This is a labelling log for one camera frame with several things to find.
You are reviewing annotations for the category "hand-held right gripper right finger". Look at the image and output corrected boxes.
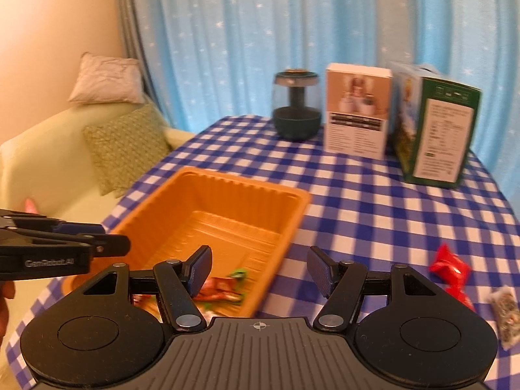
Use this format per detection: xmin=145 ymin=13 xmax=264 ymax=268
xmin=306 ymin=246 xmax=441 ymax=332

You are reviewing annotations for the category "grey curtain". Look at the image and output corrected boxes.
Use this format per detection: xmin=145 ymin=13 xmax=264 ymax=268
xmin=111 ymin=0 xmax=171 ymax=126

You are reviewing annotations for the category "orange plastic tray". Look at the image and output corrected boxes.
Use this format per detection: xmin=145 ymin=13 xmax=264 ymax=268
xmin=65 ymin=166 xmax=313 ymax=319

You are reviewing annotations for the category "blue star curtain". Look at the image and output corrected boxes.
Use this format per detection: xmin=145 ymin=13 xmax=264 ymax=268
xmin=134 ymin=0 xmax=520 ymax=179

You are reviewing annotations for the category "dark green glass humidifier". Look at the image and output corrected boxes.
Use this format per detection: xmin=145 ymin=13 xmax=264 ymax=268
xmin=272 ymin=68 xmax=323 ymax=143

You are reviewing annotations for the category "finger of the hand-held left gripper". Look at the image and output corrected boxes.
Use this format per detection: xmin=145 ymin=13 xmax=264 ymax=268
xmin=0 ymin=228 xmax=131 ymax=258
xmin=0 ymin=209 xmax=107 ymax=237

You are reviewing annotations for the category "person's left hand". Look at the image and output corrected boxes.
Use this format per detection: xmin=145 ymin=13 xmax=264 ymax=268
xmin=0 ymin=281 xmax=16 ymax=346

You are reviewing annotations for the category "grey green snack packet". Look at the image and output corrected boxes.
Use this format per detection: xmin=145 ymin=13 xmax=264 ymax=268
xmin=487 ymin=286 xmax=520 ymax=350

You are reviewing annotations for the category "white pillow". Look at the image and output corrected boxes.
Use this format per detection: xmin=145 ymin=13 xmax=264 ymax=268
xmin=67 ymin=52 xmax=145 ymax=105

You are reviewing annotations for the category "green zigzag cushion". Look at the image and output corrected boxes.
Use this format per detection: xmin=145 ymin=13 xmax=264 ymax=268
xmin=83 ymin=103 xmax=171 ymax=199

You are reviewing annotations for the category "blue white checked tablecloth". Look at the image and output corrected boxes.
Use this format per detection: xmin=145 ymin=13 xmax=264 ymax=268
xmin=0 ymin=114 xmax=520 ymax=390

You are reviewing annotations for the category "white product box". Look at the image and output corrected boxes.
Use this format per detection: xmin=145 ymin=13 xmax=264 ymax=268
xmin=324 ymin=63 xmax=393 ymax=159

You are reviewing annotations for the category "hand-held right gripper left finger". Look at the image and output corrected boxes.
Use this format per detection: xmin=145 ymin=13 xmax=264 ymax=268
xmin=75 ymin=245 xmax=214 ymax=332

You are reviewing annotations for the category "light green sofa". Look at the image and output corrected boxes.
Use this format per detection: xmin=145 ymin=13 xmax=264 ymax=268
xmin=0 ymin=99 xmax=196 ymax=334

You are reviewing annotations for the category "green carton box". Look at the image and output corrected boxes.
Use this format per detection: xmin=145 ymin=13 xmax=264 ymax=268
xmin=388 ymin=62 xmax=482 ymax=189

